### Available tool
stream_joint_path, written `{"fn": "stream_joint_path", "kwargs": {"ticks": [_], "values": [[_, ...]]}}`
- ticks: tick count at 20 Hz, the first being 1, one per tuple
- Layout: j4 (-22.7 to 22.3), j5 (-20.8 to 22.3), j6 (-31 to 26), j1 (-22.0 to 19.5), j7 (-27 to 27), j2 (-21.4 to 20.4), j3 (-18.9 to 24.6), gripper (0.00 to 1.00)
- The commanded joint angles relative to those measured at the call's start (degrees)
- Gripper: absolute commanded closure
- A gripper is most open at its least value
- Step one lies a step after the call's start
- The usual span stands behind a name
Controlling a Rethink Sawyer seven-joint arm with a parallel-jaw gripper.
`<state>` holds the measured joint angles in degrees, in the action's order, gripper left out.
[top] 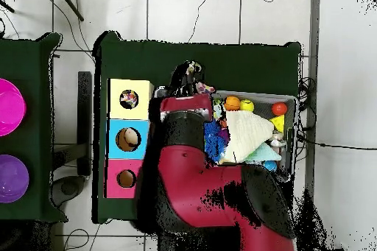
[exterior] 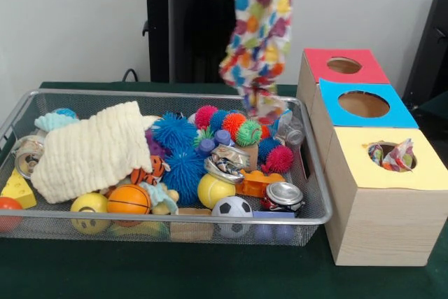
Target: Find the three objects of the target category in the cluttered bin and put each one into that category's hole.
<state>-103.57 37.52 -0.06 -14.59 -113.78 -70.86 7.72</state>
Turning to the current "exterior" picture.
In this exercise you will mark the long polka dot cloth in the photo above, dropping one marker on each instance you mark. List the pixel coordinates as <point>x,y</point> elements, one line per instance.
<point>259,33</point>

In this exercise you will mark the cream knitted cloth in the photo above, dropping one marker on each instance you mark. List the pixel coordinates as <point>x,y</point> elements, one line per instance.
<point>91,152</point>

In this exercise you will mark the multicolour patterned cloth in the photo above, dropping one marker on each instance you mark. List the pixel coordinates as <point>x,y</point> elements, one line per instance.
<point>395,155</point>

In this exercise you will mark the clear mesh bin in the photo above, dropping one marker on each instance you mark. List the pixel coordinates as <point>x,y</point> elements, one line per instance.
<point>315,201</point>

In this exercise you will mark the wooden box with three holes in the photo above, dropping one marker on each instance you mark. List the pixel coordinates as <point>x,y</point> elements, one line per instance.
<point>378,229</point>

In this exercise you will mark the blue spiky rubber ball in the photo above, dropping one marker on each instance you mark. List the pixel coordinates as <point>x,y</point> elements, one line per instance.
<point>175,131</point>
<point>185,174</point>

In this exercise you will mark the yellow tennis ball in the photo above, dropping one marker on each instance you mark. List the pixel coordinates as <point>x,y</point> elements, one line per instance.
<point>214,190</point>

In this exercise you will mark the black and white soccer ball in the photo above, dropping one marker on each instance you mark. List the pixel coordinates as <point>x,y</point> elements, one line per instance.
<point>232,208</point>

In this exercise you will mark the striped tiger plush toy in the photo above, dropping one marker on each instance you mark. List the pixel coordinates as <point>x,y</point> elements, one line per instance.
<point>148,171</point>

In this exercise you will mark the crushed red drink can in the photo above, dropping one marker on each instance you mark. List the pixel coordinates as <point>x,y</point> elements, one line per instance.
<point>285,194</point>

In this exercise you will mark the orange toy basketball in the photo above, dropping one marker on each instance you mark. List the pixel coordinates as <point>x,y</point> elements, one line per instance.
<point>129,199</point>

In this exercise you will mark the yellow smiley ball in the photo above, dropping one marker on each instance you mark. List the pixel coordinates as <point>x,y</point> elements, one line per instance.
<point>89,208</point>

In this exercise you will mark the mint green cloth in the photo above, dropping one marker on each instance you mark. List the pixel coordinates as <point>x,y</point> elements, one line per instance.
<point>52,122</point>

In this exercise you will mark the silver drink can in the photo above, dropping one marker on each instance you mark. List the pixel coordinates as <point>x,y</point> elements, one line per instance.
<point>24,155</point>

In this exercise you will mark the yellow cheese wedge toy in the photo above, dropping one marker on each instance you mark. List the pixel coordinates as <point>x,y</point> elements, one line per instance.
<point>17,192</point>

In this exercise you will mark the black monitor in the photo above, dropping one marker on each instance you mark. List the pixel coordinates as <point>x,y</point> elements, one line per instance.
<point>430,54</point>

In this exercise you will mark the red ball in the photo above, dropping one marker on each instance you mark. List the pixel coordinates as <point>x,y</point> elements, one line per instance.
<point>7,211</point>

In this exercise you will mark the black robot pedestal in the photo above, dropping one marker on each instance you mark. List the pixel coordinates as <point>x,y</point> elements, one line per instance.
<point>189,40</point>

